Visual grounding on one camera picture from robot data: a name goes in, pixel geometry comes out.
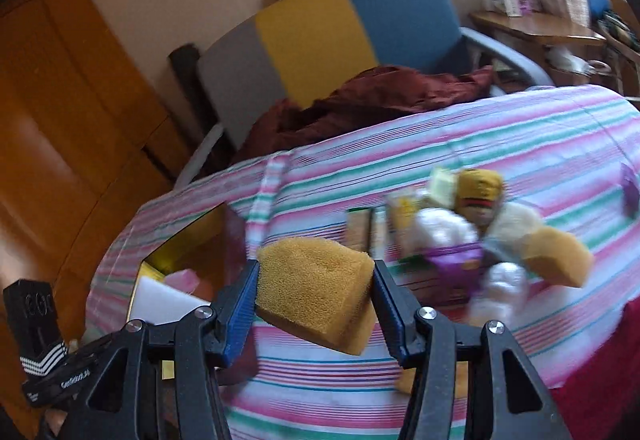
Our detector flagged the wooden wardrobe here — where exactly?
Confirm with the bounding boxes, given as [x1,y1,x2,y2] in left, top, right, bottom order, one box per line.
[0,0,197,301]

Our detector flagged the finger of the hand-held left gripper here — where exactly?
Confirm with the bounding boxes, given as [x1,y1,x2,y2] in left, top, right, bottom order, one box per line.
[22,354,99,409]

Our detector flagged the pearly white packet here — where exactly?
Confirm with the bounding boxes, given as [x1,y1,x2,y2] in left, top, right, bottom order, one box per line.
[469,262,527,321]
[407,210,482,257]

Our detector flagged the gold tin box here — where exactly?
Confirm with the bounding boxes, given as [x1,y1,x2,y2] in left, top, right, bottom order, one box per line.
[131,202,248,327]

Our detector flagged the striped bed sheet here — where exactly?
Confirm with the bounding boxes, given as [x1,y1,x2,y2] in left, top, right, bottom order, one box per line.
[85,84,640,440]

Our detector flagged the red cloth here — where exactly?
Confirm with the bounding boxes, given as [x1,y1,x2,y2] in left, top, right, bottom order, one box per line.
[542,297,640,440]

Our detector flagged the yellow crumpled wrapper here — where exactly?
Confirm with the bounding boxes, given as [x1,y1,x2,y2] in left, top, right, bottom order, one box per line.
[452,168,507,227]

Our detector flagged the white box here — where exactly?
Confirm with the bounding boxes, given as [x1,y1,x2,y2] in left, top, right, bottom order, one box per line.
[132,275,212,327]

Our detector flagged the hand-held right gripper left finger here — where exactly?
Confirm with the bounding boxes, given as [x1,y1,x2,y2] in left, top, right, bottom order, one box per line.
[65,259,261,440]

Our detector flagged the small purple packet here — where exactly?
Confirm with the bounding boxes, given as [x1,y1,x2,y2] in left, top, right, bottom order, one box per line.
[619,163,640,217]

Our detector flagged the yellow sponge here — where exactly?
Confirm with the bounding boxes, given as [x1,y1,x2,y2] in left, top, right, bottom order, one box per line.
[520,225,596,289]
[255,240,378,357]

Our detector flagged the maroon cloth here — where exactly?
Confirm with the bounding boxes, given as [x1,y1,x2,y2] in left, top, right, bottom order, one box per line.
[234,64,497,165]

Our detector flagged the grey yellow blue chair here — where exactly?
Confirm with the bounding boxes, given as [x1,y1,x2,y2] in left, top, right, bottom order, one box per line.
[174,0,557,188]

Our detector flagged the long snack bar wrapper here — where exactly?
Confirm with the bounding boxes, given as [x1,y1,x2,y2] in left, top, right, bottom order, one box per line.
[384,196,427,263]

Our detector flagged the pink ribbed block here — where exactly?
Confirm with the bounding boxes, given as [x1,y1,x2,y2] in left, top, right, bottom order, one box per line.
[165,269,203,293]

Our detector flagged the pale green carton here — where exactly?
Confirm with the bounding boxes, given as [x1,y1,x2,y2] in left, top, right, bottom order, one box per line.
[429,167,460,209]

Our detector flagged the wooden desk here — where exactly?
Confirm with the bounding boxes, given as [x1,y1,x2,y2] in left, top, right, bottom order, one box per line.
[469,10,610,88]

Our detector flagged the large purple packet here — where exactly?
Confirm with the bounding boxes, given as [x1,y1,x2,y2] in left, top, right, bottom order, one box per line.
[426,242,487,303]

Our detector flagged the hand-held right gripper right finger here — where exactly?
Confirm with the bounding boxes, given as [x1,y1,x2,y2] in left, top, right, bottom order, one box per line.
[372,260,573,440]

